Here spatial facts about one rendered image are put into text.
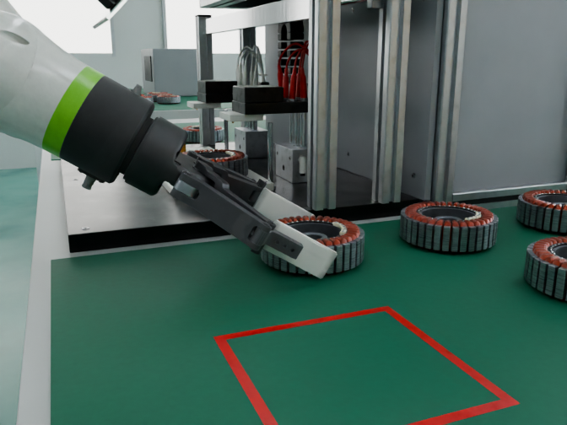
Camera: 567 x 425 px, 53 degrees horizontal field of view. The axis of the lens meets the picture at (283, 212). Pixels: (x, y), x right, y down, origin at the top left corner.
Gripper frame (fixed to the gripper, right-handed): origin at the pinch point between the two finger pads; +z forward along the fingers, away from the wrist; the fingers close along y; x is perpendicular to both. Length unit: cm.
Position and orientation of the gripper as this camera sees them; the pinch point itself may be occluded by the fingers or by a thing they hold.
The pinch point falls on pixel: (309, 239)
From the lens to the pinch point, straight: 62.0
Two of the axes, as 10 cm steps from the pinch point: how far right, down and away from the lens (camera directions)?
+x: 5.1, -8.4, -1.7
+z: 8.6, 4.7, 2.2
